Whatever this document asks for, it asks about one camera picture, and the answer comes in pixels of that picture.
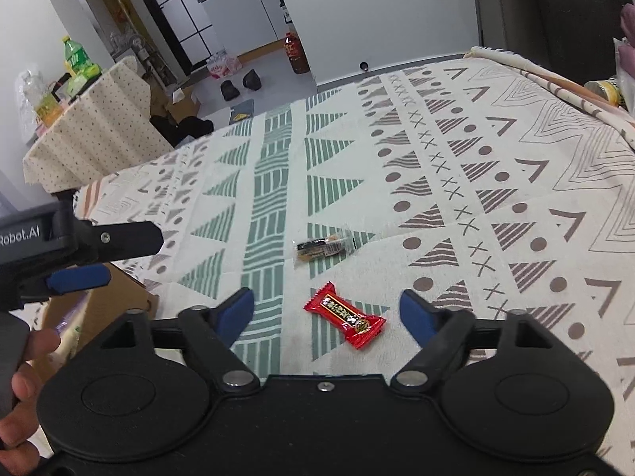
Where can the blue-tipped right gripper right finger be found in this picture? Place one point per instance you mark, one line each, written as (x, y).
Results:
(443, 337)

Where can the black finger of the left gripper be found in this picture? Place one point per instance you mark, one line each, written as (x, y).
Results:
(116, 242)

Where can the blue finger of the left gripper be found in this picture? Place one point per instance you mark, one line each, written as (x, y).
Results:
(65, 282)

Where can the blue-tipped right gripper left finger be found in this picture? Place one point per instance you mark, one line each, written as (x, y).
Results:
(209, 333)

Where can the red candy bar packet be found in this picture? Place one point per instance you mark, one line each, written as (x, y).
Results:
(358, 328)

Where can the person's left hand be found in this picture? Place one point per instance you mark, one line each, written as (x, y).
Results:
(19, 456)

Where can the brown cardboard box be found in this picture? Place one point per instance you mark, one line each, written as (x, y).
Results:
(80, 316)

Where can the dotted cream tablecloth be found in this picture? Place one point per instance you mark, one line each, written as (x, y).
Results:
(105, 130)

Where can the yellow oil bottle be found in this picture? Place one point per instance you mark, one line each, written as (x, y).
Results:
(42, 100)

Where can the clear dark snack packet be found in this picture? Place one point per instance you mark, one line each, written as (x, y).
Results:
(341, 242)

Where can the patterned white bed blanket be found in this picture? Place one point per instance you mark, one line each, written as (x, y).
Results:
(477, 182)

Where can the small cardboard box on floor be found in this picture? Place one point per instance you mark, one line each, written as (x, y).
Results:
(183, 103)

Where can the green soda bottle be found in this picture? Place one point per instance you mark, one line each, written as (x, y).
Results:
(77, 59)

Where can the black shoe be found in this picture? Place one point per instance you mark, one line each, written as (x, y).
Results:
(229, 91)
(252, 81)

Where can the red white plastic bag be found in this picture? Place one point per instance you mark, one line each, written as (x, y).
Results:
(221, 65)

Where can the black framed glass door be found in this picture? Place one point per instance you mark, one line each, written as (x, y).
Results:
(187, 30)

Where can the red oil bottle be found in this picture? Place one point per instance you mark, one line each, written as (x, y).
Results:
(295, 53)

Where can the white cabinet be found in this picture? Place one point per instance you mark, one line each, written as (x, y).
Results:
(245, 25)

